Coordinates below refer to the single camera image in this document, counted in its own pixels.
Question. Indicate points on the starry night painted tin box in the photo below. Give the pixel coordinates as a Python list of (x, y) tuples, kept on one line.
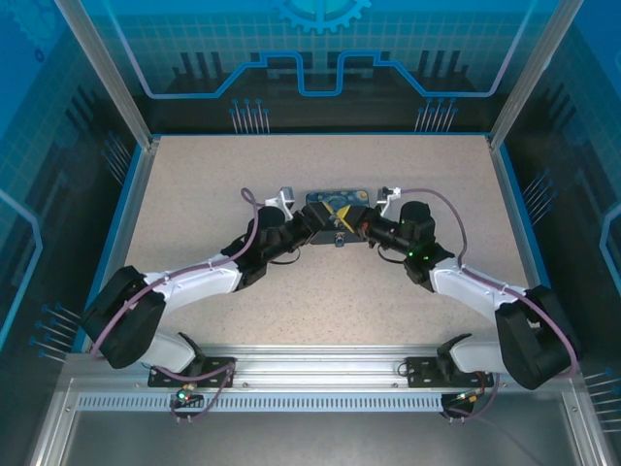
[(339, 195)]

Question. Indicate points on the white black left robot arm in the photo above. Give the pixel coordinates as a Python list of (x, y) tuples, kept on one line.
[(194, 286)]

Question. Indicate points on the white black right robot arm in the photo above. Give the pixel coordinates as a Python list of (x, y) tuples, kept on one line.
[(475, 286)]

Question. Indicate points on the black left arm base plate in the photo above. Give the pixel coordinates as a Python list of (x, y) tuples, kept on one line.
[(216, 371)]

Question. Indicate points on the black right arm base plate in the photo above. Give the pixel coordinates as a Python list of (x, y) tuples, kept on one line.
[(422, 371)]

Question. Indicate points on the aluminium frame post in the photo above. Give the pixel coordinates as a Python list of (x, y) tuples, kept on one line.
[(111, 73), (529, 73)]

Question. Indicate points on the aluminium mounting rail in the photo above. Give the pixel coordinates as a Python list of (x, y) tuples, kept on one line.
[(320, 364)]

